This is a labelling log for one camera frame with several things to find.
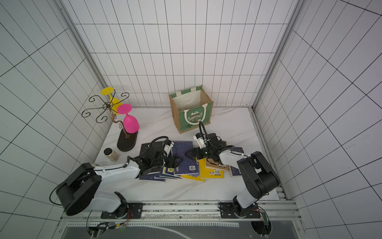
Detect yellow book plain cover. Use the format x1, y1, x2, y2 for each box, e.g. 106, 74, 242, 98
198, 159, 224, 179

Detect small jar black lid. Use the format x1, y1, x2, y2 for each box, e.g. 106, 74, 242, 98
103, 148, 119, 162

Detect metal scroll glass rack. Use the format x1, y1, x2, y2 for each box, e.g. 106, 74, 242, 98
89, 92, 138, 152

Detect dark green brown book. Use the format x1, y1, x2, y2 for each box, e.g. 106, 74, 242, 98
205, 158, 229, 171

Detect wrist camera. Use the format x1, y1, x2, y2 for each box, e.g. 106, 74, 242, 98
193, 133, 206, 149
163, 140, 174, 156

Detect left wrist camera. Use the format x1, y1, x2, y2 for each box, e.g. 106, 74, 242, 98
163, 140, 174, 156

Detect yellow book purple picture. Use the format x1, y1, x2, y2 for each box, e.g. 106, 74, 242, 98
181, 173, 205, 182

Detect navy book at bottom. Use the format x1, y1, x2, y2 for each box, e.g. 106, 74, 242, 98
139, 174, 166, 183

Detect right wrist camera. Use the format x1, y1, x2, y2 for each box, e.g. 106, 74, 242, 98
193, 133, 206, 149

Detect purple starry book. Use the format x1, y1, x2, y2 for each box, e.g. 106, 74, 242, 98
173, 141, 200, 176

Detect dark navy thin book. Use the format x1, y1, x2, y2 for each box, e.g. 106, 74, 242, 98
229, 146, 245, 177

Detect black book white characters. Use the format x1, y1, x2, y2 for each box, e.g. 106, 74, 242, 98
139, 141, 163, 158

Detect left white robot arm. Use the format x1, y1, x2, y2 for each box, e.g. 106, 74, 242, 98
52, 143, 183, 219

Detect yellow plastic wine glass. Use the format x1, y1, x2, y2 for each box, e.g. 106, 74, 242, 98
100, 87, 122, 115

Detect blue book yellow label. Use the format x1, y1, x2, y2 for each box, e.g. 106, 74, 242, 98
159, 167, 167, 178
165, 167, 181, 179

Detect green jute canvas bag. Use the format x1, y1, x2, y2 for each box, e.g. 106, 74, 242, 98
169, 86, 214, 134

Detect pink plastic wine glass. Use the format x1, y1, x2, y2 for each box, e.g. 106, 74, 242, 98
117, 104, 140, 133

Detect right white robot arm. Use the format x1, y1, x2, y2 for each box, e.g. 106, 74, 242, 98
186, 140, 281, 219

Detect aluminium mounting rail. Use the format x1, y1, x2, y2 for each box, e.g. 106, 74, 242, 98
61, 200, 301, 223

